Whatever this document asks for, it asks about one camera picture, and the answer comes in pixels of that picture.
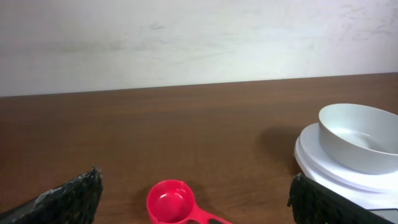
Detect white round bowl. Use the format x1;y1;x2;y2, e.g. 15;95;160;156
318;103;397;175

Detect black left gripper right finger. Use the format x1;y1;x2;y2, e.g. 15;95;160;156
287;174;393;224

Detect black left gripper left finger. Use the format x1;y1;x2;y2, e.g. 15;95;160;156
1;167;103;224

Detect white digital kitchen scale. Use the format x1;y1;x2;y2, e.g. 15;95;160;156
294;123;397;223

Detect red plastic measuring scoop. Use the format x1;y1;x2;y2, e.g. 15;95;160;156
146;179;231;224

